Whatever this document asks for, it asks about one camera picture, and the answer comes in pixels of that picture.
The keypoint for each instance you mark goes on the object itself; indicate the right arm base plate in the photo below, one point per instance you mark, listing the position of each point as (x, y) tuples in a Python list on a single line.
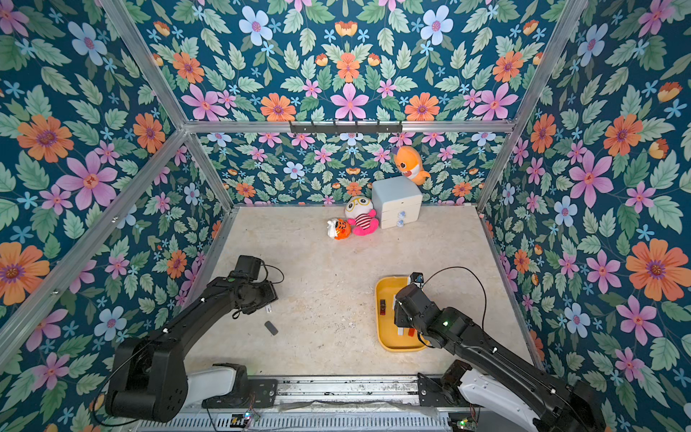
[(435, 392)]

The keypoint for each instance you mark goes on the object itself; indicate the yellow plastic storage tray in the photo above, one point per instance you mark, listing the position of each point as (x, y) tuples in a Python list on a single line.
[(386, 289)]

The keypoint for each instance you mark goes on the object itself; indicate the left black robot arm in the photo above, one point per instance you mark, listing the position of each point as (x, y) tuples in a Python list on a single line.
[(149, 380)]

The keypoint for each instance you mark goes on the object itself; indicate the gray usb drive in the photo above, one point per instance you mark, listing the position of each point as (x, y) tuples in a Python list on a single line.
[(271, 328)]

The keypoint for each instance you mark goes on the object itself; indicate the orange fox plush toy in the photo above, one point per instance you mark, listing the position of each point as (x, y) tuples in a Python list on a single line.
[(410, 164)]

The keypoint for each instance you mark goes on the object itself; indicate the white mini drawer cabinet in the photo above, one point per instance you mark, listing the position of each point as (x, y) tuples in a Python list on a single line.
[(397, 201)]

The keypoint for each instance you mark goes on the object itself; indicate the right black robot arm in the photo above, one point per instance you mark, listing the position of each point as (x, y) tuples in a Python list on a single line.
[(493, 377)]

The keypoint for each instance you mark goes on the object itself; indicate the white ventilation grille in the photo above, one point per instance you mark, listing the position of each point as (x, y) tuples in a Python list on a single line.
[(303, 421)]

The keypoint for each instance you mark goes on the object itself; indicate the small orange tiger plush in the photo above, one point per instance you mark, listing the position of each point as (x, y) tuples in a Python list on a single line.
[(338, 229)]

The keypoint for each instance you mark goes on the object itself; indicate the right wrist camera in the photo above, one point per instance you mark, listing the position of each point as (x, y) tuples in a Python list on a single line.
[(417, 279)]

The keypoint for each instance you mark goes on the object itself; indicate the black wall hook rail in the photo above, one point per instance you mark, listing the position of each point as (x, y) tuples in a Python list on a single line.
[(335, 128)]

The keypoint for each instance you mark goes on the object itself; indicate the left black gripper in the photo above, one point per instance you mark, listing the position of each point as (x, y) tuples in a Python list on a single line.
[(270, 294)]

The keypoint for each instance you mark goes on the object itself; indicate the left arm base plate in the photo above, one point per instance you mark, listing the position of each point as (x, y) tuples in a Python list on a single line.
[(259, 393)]

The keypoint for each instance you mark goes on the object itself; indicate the pink striped owl plush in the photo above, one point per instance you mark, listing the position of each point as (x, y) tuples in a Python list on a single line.
[(361, 216)]

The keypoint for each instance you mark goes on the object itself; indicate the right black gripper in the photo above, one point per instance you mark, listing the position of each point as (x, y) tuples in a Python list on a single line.
[(402, 314)]

